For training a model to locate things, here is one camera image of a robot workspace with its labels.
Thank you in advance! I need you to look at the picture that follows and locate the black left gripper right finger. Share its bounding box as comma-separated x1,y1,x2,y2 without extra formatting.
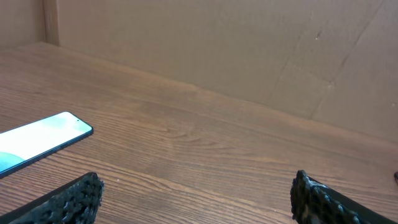
290,170,397,224

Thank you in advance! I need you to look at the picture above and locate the Samsung Galaxy smartphone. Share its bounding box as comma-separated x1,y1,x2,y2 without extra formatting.
1,111,94,178

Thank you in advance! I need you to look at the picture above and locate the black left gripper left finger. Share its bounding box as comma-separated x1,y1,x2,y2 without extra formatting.
1,172,104,224

